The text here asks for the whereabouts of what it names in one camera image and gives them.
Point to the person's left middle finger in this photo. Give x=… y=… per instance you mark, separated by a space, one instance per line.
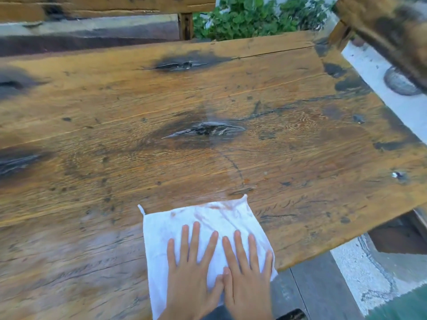
x=194 y=241

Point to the weathered wooden chair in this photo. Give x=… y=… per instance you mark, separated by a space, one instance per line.
x=390 y=26

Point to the person's left little finger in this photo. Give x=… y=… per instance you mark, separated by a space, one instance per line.
x=171 y=253

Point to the person's right little finger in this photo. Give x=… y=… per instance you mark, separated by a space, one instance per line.
x=268 y=264

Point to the person's left hand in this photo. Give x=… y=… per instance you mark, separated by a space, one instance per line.
x=186 y=286

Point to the black shoe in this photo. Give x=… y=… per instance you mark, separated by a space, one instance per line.
x=292 y=315

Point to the green ground mat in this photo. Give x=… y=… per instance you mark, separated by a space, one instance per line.
x=403 y=304

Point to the green leafy plant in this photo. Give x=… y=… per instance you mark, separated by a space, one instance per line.
x=253 y=18

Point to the person's right middle finger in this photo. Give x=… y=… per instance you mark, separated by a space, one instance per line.
x=242 y=249

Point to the person's right thumb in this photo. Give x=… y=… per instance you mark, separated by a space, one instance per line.
x=228 y=283

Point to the person's left thumb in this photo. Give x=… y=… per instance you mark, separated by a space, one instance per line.
x=216 y=289

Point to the weathered wooden bench backrest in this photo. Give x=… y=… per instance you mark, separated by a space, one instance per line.
x=100 y=6

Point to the person's right hand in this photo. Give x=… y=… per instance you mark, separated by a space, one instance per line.
x=248 y=293

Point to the white stained cleaning cloth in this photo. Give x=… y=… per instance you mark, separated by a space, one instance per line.
x=156 y=239

